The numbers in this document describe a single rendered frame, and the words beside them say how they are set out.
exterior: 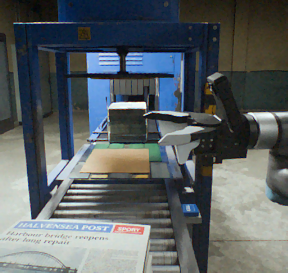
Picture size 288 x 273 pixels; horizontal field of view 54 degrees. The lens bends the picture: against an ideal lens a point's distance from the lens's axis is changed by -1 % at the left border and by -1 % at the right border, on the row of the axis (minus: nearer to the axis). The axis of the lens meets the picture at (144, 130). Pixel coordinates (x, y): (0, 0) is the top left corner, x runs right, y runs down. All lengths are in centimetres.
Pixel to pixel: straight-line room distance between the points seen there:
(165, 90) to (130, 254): 327
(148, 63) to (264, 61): 629
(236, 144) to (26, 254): 43
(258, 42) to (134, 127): 769
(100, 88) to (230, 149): 323
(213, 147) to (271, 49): 912
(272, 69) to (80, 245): 931
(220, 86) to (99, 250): 35
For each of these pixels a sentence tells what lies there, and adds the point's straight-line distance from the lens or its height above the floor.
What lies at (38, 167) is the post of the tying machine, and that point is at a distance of 154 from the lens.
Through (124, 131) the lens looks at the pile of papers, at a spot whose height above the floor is 88.
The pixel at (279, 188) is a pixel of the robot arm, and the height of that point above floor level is 110.
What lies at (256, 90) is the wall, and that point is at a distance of 949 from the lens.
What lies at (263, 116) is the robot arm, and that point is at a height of 125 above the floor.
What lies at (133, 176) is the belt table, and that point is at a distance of 147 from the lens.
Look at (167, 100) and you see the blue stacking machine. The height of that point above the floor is 95.
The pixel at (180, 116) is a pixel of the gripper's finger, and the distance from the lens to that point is 57.
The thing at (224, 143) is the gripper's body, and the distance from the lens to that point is 55.
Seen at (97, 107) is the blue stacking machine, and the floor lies 86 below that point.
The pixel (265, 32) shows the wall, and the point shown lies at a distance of 960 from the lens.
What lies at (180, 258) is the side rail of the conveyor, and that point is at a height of 80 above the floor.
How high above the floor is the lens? 134
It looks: 12 degrees down
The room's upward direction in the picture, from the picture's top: straight up
